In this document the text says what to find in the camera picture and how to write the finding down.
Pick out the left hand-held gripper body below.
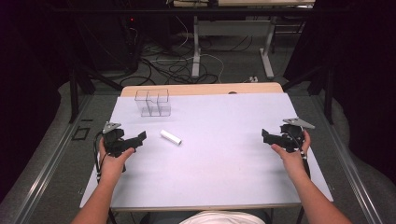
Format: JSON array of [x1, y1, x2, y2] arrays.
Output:
[[102, 121, 140, 159]]

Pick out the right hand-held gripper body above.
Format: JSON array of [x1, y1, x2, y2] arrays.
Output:
[[271, 117, 316, 154]]

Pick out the white cylindrical tube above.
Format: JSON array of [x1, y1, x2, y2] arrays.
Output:
[[160, 129, 183, 147]]

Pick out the clear acrylic organizer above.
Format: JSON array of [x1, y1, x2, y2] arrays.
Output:
[[134, 88, 172, 118]]

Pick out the person's left hand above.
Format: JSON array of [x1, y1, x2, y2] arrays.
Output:
[[98, 136, 135, 185]]

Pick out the person's right hand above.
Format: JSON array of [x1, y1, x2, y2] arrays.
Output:
[[270, 129, 312, 185]]

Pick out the light purple table mat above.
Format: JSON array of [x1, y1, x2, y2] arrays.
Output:
[[79, 91, 334, 209]]

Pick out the black metal stand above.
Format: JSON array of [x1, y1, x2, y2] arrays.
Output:
[[280, 63, 336, 126], [68, 59, 124, 124]]

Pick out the person's white shirt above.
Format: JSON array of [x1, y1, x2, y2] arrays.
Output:
[[178, 210, 266, 224]]

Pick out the black computer tower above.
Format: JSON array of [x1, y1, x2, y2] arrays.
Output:
[[122, 13, 142, 74]]

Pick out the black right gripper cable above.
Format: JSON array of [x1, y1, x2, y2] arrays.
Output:
[[288, 130, 312, 180]]

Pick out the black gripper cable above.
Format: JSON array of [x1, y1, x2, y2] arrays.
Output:
[[288, 130, 312, 180], [92, 131, 108, 185]]

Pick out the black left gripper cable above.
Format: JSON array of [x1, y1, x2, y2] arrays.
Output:
[[92, 131, 108, 185]]

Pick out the aluminium floor rail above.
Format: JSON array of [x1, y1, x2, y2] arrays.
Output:
[[309, 92, 382, 224], [11, 93, 95, 224]]

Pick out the tangle of black floor cables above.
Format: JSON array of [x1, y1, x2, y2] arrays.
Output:
[[119, 33, 254, 87]]

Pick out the white floor cable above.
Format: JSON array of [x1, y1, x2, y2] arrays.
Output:
[[151, 53, 226, 84]]

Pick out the white metal desk frame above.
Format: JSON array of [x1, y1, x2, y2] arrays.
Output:
[[191, 14, 278, 80]]

